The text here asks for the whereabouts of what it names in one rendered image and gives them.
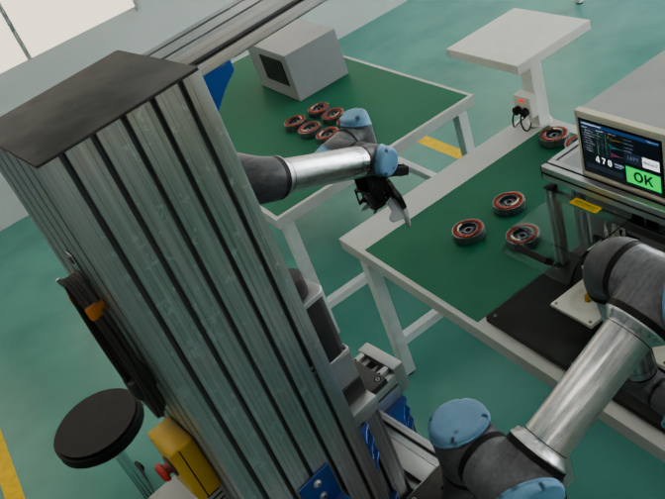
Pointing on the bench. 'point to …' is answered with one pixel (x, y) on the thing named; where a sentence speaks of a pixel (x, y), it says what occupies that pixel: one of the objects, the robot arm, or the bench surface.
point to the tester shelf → (559, 164)
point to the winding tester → (630, 115)
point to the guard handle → (534, 254)
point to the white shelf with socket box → (522, 54)
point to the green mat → (491, 252)
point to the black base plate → (556, 332)
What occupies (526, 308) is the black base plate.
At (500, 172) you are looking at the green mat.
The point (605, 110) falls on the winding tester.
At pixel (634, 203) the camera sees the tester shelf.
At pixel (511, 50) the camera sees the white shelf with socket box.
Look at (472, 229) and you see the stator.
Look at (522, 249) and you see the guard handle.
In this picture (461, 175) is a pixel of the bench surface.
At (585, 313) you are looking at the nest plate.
